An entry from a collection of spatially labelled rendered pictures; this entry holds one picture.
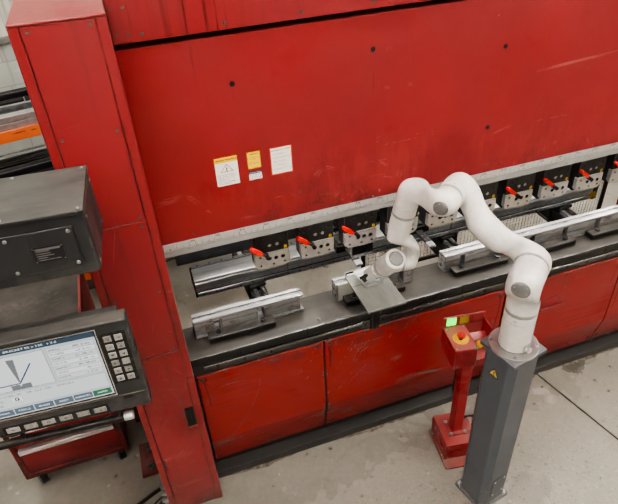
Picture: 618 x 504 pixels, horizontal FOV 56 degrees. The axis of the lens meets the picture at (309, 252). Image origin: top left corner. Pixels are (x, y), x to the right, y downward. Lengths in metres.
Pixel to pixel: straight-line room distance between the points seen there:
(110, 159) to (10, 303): 1.28
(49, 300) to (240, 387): 0.96
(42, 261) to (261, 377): 1.39
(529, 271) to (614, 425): 1.70
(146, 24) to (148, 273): 0.81
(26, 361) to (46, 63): 0.81
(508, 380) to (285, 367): 0.98
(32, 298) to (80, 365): 1.19
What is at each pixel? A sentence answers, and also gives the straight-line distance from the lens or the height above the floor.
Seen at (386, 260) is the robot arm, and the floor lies 1.26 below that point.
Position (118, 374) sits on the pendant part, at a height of 1.40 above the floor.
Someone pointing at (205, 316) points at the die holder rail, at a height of 0.97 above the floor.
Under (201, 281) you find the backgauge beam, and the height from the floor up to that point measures 0.98.
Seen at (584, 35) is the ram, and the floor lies 1.94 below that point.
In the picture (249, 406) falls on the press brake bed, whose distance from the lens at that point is 2.84.
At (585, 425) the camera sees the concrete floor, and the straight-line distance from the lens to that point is 3.59.
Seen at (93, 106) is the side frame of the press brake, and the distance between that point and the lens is 1.81.
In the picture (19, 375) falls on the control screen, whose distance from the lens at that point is 1.84.
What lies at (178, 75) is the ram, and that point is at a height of 2.04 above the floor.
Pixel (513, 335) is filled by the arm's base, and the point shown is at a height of 1.10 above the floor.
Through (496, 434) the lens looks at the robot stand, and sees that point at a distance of 2.69.
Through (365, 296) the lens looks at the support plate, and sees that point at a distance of 2.56.
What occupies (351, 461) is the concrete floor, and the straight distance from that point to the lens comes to 3.21.
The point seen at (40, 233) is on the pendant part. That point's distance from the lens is 1.56.
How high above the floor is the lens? 2.67
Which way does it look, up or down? 36 degrees down
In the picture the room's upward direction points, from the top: 3 degrees counter-clockwise
